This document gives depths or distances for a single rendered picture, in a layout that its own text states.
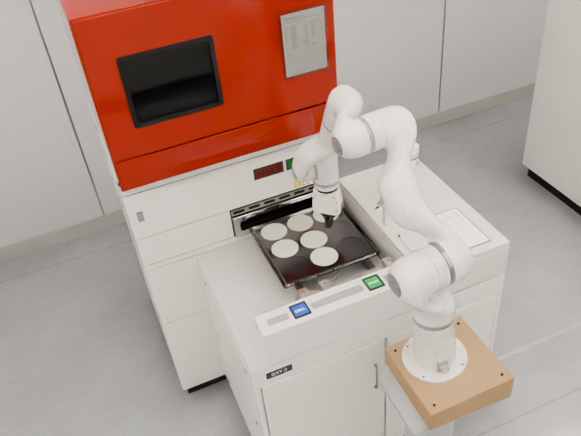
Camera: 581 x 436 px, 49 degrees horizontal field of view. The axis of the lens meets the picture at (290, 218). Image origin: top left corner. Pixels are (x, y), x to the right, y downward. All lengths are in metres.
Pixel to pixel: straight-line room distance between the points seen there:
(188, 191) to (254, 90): 0.45
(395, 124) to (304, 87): 0.62
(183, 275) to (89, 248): 1.57
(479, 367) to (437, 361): 0.13
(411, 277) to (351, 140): 0.38
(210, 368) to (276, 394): 0.81
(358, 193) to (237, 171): 0.47
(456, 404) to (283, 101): 1.11
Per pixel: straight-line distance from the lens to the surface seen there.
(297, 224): 2.44
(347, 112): 1.71
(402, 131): 1.69
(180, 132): 2.14
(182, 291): 2.60
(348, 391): 2.36
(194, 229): 2.43
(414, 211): 1.66
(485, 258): 2.26
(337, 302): 2.04
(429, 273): 1.65
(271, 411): 2.26
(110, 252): 3.97
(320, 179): 2.12
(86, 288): 3.78
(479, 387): 1.93
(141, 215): 2.33
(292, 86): 2.21
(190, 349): 2.84
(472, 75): 4.77
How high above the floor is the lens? 2.44
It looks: 39 degrees down
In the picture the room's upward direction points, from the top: 7 degrees counter-clockwise
